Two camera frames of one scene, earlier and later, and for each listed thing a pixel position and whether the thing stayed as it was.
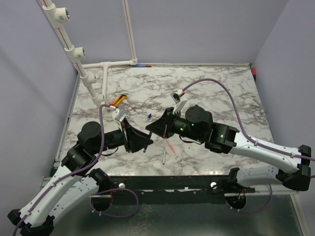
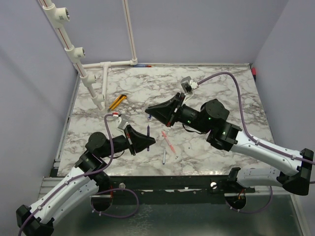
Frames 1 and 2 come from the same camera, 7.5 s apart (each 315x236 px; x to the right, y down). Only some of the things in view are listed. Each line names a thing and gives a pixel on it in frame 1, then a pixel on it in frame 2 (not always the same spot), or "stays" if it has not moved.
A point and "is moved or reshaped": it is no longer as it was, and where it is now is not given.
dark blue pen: (145, 147) is moved or reshaped
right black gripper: (167, 118) to (164, 111)
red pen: (172, 148) stays
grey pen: (164, 156) stays
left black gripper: (136, 139) stays
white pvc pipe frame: (60, 15) stays
